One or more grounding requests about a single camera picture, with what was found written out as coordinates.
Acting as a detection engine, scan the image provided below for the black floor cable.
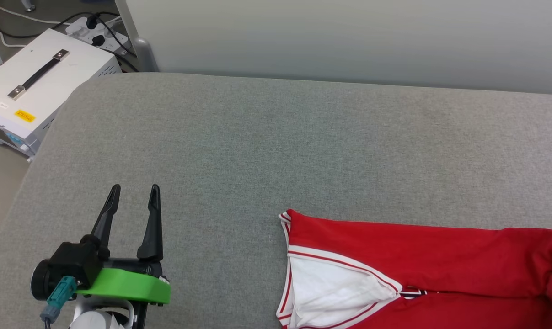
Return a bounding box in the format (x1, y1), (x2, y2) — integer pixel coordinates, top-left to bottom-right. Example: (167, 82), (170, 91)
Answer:
(0, 10), (139, 73)

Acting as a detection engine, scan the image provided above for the white power strip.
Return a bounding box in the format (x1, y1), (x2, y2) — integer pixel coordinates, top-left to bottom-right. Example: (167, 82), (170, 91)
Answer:
(65, 16), (129, 53)

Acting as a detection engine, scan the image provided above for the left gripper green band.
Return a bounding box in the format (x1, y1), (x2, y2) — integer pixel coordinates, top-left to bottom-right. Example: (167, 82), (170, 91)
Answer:
(31, 184), (171, 329)

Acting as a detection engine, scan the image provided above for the white floor cable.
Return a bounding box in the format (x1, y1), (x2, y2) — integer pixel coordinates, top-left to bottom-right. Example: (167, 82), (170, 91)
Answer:
(0, 2), (71, 49)

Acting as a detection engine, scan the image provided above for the red and white garment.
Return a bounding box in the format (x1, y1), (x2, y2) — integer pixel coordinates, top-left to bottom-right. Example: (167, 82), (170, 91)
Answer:
(276, 209), (552, 329)

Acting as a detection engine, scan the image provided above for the grey partition post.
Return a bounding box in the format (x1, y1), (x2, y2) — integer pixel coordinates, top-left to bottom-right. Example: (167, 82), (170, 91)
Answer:
(115, 0), (160, 73)

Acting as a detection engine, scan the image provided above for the white power supply box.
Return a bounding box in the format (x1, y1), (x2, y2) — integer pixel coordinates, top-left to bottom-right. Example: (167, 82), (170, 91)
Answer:
(0, 28), (123, 159)

